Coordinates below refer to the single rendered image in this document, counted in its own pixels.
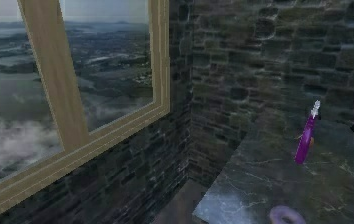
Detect dark marble countertop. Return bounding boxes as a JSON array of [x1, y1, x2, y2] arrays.
[[192, 109, 354, 224]]

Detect purple ring-shaped object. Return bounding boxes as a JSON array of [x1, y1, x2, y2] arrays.
[[268, 205, 307, 224]]

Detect purple spray bottle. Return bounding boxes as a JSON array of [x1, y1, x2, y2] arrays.
[[294, 99, 322, 165]]

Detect wooden framed window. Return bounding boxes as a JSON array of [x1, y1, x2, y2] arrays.
[[0, 0, 171, 222]]

